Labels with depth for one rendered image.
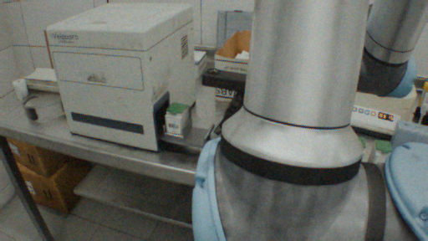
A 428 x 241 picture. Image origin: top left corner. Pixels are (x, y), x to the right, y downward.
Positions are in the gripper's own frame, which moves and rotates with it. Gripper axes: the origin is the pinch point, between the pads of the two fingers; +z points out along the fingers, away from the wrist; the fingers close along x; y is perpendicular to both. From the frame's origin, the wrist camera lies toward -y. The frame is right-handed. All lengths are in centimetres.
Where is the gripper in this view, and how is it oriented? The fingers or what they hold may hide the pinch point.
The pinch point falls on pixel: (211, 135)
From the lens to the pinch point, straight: 71.9
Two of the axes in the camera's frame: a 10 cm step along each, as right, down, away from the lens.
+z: -4.8, 6.6, 5.8
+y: 8.3, 5.6, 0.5
